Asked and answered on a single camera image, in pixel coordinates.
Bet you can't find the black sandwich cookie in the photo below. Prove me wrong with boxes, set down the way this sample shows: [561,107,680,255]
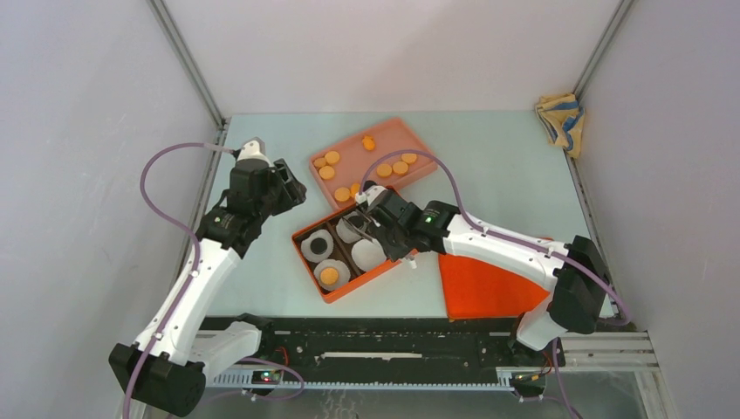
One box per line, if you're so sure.
[347,215,366,230]
[309,237,328,255]

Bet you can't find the orange cookie box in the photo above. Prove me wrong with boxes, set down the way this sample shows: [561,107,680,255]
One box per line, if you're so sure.
[291,203,401,304]

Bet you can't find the pink cookie tray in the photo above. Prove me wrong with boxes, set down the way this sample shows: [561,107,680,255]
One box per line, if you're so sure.
[308,117,438,210]

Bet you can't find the metal tongs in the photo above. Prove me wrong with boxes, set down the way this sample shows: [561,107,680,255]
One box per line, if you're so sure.
[337,211,417,271]

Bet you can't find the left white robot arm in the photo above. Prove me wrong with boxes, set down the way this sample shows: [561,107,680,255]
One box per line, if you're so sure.
[108,158,306,417]

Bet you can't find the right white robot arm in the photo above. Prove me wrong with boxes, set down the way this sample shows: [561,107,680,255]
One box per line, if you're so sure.
[356,185,606,365]

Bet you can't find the white paper cup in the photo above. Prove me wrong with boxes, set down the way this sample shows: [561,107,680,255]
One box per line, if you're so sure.
[351,239,387,272]
[313,258,352,292]
[300,229,334,264]
[335,211,367,244]

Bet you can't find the orange box lid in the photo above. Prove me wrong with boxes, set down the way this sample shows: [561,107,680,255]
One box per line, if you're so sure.
[438,233,557,320]

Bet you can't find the yellow blue cloth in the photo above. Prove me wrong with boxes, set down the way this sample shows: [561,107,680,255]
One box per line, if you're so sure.
[534,93,586,159]

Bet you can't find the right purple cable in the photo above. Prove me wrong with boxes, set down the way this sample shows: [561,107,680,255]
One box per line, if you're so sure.
[358,149,633,417]

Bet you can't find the purple cable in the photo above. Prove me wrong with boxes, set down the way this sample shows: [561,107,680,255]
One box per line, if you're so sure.
[358,149,633,417]
[121,141,238,419]

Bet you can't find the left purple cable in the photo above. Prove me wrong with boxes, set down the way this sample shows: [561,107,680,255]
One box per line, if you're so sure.
[121,141,238,419]

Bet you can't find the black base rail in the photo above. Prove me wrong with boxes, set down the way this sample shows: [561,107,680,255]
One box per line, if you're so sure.
[221,316,566,385]

